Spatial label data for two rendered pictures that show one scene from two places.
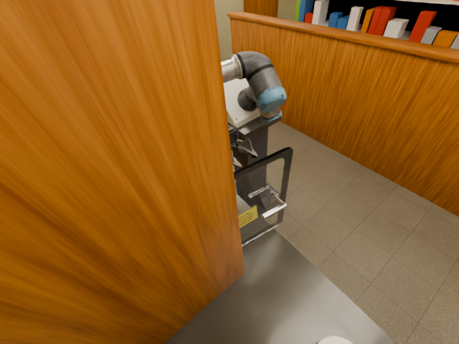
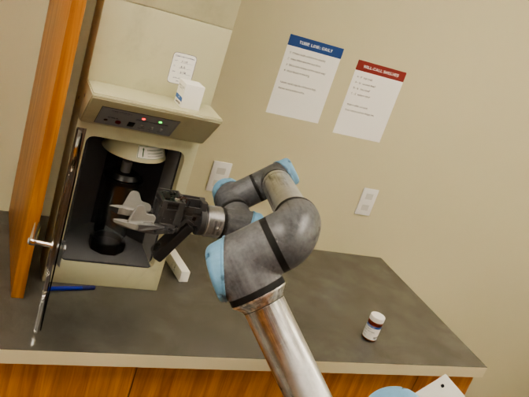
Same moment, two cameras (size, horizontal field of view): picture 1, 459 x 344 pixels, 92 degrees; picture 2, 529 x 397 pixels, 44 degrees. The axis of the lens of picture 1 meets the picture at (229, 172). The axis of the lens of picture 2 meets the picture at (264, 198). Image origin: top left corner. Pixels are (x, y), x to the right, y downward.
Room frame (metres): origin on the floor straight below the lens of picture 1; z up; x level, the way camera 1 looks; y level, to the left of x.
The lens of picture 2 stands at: (0.94, -1.35, 1.90)
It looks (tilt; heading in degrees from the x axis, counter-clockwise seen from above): 19 degrees down; 95
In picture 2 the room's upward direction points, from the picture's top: 19 degrees clockwise
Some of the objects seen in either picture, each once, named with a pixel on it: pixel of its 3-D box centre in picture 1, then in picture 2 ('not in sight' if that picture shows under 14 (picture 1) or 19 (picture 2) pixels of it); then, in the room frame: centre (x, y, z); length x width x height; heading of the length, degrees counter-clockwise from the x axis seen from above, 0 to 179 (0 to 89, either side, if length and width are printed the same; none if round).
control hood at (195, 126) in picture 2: not in sight; (150, 118); (0.47, 0.15, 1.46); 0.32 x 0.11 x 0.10; 33
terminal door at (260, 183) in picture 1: (247, 211); (58, 228); (0.38, -0.04, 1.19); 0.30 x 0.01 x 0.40; 113
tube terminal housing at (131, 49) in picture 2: not in sight; (126, 142); (0.38, 0.30, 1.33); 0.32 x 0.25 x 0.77; 33
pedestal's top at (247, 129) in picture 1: (248, 117); not in sight; (1.33, -0.18, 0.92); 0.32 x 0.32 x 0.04; 30
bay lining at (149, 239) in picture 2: not in sight; (115, 186); (0.38, 0.30, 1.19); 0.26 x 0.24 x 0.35; 33
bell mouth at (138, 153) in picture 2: not in sight; (136, 141); (0.41, 0.29, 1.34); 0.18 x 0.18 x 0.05
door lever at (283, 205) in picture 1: (272, 207); (42, 235); (0.39, -0.12, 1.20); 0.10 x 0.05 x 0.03; 113
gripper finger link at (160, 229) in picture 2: not in sight; (153, 225); (0.60, -0.04, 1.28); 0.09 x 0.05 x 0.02; 47
